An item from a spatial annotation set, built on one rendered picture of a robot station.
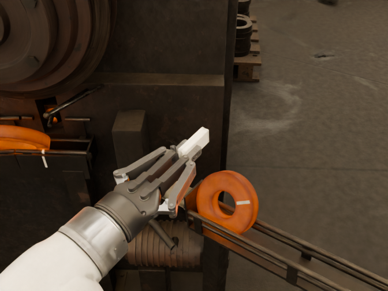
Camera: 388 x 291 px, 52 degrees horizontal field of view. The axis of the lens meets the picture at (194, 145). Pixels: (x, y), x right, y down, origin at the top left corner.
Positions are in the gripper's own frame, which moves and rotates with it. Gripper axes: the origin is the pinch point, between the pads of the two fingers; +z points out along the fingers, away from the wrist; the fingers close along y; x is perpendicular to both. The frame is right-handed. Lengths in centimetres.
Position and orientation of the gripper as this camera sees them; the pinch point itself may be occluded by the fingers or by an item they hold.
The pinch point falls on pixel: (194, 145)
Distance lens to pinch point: 68.2
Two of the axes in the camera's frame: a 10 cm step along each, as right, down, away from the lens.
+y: 7.9, 3.9, -4.6
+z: 6.0, -5.8, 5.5
